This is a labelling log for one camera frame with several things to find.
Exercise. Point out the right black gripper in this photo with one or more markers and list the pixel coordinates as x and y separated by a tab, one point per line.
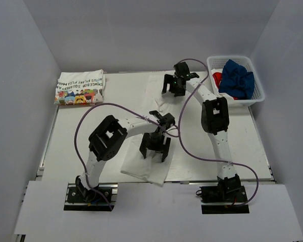
170	79

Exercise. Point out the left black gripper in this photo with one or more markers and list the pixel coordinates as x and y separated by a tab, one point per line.
146	143

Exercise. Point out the white t-shirt black graphic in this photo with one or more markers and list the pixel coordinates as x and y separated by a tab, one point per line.
151	100

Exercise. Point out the white t-shirt red graphic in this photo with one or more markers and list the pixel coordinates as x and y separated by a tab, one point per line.
217	78

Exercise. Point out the dark blue t-shirt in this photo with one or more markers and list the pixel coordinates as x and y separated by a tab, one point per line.
236	81

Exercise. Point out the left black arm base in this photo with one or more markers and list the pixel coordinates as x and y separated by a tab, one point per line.
74	200

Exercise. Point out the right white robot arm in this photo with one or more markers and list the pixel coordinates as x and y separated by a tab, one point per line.
214	120

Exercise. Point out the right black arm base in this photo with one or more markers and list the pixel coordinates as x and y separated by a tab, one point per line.
212	203

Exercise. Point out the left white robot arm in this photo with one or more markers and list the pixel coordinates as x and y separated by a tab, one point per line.
105	142

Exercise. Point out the white plastic mesh basket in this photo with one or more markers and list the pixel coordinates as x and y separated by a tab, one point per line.
218	62

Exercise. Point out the folded white cartoon t-shirt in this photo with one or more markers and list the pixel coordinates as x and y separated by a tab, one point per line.
80	88

